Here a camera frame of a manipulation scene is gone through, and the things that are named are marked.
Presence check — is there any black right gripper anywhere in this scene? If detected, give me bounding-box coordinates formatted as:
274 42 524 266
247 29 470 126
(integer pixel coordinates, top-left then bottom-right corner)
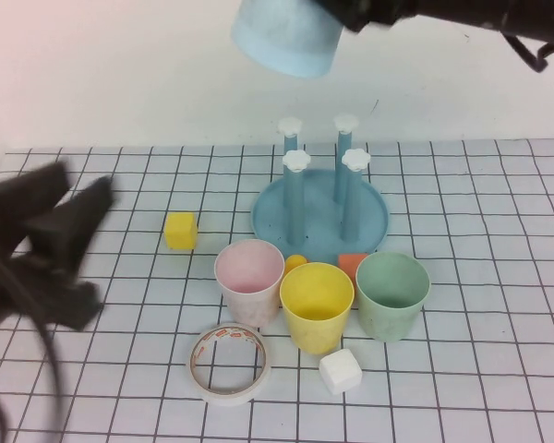
316 0 419 33

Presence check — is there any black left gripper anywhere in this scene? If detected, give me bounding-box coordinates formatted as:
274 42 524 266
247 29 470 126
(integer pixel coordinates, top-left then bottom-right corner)
0 160 117 331

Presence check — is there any light blue plastic cup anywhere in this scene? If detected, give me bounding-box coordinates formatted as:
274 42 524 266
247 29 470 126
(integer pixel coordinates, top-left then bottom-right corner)
230 0 343 78

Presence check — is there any blue cup stand with pegs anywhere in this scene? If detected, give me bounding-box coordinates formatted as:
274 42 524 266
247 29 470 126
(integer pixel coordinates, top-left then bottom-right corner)
251 114 392 265

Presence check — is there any pink plastic cup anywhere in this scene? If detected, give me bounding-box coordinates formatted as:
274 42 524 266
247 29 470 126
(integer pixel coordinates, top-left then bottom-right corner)
213 238 285 329

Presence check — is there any yellow plastic cup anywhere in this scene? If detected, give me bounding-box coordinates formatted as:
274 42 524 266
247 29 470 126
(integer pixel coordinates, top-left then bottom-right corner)
279 261 355 355

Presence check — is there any green plastic cup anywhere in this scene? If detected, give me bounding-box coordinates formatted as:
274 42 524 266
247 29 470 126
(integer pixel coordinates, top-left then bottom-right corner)
355 251 431 343

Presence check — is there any yellow foam cube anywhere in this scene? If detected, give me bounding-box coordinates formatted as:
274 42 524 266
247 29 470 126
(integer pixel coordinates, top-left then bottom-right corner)
163 211 199 251

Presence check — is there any small orange ball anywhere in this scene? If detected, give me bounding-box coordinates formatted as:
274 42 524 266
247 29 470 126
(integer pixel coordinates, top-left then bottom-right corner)
283 254 308 274

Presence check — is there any orange foam cube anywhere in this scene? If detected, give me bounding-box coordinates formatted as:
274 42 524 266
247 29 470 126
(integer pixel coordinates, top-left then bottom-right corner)
337 252 368 283

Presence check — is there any white tape roll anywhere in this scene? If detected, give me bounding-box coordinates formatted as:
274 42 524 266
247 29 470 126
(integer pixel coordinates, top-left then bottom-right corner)
186 322 272 407

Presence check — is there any white grid-patterned table mat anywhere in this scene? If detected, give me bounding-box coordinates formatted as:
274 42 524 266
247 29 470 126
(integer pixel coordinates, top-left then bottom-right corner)
0 138 554 443

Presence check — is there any white foam cube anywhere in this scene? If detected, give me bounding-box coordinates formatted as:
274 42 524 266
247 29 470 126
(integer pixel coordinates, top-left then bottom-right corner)
319 348 364 396

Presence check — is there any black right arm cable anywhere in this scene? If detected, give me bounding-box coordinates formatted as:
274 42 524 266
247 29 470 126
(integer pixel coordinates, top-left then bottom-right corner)
505 34 554 74

